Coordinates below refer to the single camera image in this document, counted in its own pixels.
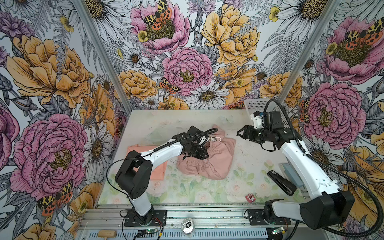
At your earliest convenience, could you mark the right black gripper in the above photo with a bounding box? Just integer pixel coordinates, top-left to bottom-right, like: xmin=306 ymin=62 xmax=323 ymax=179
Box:
xmin=236 ymin=125 xmax=272 ymax=145

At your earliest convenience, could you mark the dusty pink garment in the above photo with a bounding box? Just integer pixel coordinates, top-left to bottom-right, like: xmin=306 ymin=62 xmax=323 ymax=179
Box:
xmin=177 ymin=125 xmax=236 ymax=180

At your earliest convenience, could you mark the white plastic laundry basket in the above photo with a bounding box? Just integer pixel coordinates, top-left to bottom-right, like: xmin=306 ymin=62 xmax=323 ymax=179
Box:
xmin=238 ymin=99 xmax=296 ymax=133

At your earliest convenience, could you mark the peach graphic t-shirt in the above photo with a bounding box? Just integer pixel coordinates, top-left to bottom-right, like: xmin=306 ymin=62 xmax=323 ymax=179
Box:
xmin=127 ymin=145 xmax=168 ymax=181

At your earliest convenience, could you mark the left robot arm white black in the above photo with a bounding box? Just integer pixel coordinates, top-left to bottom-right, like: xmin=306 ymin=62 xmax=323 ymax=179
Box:
xmin=115 ymin=126 xmax=218 ymax=225

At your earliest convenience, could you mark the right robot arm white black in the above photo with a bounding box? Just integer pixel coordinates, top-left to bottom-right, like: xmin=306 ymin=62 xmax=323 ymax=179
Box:
xmin=237 ymin=111 xmax=355 ymax=230

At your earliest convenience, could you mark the light blue rectangular block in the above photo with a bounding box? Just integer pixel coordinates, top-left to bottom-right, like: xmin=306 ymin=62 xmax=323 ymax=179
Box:
xmin=279 ymin=163 xmax=304 ymax=189

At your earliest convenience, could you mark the small red white card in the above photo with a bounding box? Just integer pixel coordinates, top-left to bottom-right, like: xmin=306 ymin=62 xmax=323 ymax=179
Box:
xmin=245 ymin=193 xmax=256 ymax=203

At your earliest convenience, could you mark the silver drink can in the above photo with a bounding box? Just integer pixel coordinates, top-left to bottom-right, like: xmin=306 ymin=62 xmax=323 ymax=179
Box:
xmin=181 ymin=218 xmax=195 ymax=237

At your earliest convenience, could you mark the left green circuit board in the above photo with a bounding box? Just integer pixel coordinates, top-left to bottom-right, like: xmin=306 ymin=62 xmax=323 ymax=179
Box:
xmin=138 ymin=229 xmax=161 ymax=235

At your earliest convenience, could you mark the green circuit board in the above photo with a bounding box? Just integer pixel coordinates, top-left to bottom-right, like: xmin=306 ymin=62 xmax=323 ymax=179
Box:
xmin=271 ymin=227 xmax=286 ymax=235
xmin=138 ymin=229 xmax=161 ymax=235

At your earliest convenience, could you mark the right green circuit board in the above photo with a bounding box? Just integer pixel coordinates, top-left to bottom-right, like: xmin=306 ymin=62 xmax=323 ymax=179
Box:
xmin=271 ymin=227 xmax=286 ymax=235

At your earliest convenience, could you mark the wooden block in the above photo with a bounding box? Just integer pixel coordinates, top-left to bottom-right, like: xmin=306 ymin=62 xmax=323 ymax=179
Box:
xmin=98 ymin=230 xmax=117 ymax=240

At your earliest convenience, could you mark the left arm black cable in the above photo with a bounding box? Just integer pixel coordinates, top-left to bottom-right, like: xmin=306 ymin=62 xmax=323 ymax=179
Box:
xmin=105 ymin=127 xmax=219 ymax=211

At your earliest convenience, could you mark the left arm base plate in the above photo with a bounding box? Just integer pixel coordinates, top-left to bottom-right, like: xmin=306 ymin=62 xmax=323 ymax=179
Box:
xmin=123 ymin=209 xmax=168 ymax=227

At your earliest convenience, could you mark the aluminium frame rail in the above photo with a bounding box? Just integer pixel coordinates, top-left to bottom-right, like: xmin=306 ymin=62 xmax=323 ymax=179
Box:
xmin=76 ymin=204 xmax=335 ymax=230

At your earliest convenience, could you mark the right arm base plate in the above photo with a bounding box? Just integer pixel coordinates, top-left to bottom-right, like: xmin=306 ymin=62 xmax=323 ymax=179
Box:
xmin=243 ymin=209 xmax=292 ymax=226

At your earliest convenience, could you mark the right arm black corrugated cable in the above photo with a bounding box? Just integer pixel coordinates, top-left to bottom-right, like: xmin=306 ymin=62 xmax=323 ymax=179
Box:
xmin=263 ymin=98 xmax=384 ymax=239

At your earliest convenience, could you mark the white slotted cable duct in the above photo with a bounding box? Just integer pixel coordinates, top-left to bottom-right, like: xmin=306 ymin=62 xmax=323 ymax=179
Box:
xmin=81 ymin=228 xmax=268 ymax=240

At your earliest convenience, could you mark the right aluminium corner post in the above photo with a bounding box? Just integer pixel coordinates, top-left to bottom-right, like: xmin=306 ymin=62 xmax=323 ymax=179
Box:
xmin=277 ymin=0 xmax=342 ymax=103

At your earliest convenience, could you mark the aluminium corner post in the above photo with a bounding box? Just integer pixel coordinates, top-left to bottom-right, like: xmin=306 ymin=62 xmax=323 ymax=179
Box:
xmin=74 ymin=1 xmax=133 ymax=117
xmin=277 ymin=0 xmax=342 ymax=103

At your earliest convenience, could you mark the left aluminium corner post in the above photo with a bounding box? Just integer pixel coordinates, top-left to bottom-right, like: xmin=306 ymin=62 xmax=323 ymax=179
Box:
xmin=74 ymin=1 xmax=133 ymax=117

